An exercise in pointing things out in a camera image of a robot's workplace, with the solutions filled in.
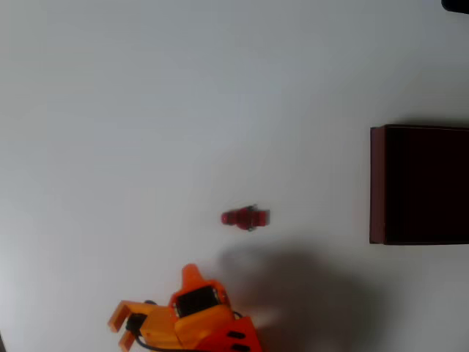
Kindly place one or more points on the small red toy object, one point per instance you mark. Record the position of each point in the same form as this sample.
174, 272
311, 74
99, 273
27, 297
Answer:
243, 217

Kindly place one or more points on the black object at corner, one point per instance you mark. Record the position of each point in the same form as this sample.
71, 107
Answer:
456, 5

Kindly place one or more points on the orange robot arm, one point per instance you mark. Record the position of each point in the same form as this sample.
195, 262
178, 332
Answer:
234, 337

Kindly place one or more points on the dark red open box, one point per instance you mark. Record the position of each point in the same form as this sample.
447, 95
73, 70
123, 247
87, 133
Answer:
421, 183

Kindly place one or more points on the orange gripper with servo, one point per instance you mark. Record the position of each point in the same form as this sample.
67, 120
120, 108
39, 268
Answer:
193, 298

